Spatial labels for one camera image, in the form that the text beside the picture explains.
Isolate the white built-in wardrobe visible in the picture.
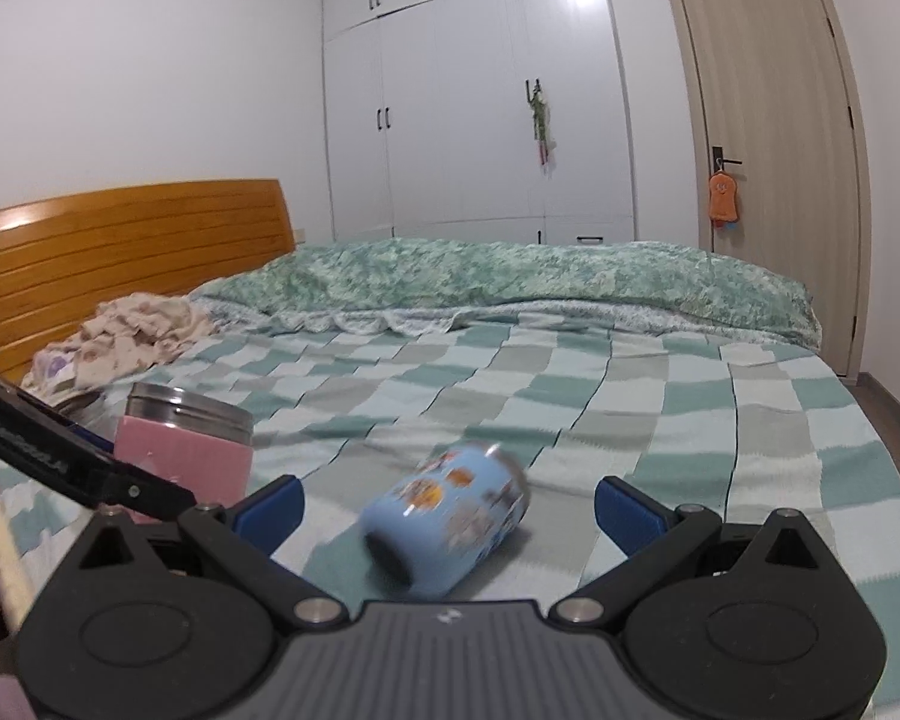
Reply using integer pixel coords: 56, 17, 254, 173
322, 0, 635, 245

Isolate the blue cartoon insulated cup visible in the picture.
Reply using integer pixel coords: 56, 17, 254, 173
359, 442, 532, 600

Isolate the light wooden door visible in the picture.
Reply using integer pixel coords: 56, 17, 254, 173
670, 0, 871, 380

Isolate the orange hanging pouch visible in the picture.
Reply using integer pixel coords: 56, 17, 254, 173
707, 169, 740, 227

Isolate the black door handle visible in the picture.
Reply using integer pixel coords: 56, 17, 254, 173
712, 145, 741, 174

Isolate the crumpled beige floral clothing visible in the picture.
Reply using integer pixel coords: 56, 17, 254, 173
22, 293, 217, 403

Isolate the pink insulated cup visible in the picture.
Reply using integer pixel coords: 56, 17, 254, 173
113, 382, 255, 505

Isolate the green floral duvet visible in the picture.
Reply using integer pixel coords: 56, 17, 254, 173
191, 239, 823, 351

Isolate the green hanging ornament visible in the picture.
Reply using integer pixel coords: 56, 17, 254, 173
525, 80, 554, 174

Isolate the tall stainless steel cup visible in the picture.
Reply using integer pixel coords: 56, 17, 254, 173
55, 387, 128, 442

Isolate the wooden orange headboard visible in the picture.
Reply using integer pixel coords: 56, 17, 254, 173
0, 179, 295, 382

